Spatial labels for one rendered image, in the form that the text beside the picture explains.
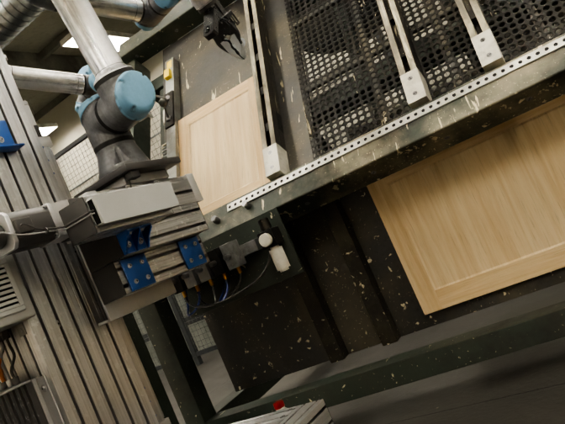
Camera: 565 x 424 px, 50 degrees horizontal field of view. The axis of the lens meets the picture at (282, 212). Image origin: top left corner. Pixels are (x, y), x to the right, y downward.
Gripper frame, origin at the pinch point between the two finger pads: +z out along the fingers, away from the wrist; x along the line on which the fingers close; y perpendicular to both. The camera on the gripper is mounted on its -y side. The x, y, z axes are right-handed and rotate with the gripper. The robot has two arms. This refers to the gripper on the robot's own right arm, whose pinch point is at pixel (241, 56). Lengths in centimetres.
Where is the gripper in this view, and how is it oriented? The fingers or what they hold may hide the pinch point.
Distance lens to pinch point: 212.2
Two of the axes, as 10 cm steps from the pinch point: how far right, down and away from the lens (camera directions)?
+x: -7.7, 3.7, 5.1
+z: 5.8, 7.3, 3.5
